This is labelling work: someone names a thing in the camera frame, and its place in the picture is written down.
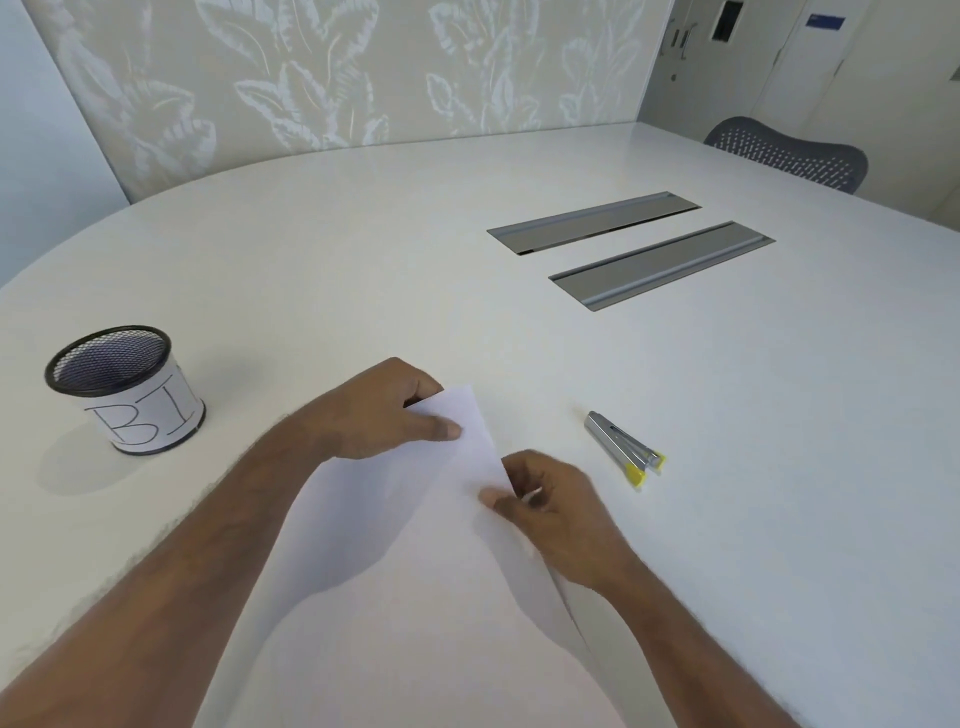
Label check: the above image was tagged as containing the person's left hand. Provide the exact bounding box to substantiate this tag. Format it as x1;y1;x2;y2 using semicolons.
301;357;463;462

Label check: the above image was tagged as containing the person's right hand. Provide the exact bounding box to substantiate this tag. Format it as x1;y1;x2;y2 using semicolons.
478;450;639;597

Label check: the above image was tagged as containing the white paper sheet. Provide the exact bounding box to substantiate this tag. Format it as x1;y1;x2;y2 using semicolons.
191;385;627;728

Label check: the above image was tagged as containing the person's right forearm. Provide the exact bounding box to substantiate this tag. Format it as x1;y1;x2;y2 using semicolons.
592;558;807;728

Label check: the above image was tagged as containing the person's left forearm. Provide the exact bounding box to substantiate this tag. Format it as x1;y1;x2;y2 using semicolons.
0;414;339;728

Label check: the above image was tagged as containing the silver stapler with yellow tip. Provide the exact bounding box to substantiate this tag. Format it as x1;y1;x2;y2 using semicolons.
584;411;668;490

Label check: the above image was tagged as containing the white paper label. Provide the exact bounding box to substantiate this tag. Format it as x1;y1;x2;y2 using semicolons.
81;352;207;456

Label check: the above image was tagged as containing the black mesh pen holder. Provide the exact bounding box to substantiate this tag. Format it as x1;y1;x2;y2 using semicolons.
45;325;207;456

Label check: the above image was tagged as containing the grey mesh office chair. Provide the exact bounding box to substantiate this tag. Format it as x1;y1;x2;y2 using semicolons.
703;116;870;196

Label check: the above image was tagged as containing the white door with window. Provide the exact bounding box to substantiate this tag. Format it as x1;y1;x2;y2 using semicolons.
639;0;796;129

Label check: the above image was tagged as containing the grey table cable hatch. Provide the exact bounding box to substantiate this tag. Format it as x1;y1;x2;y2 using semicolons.
486;192;702;258
548;220;777;312

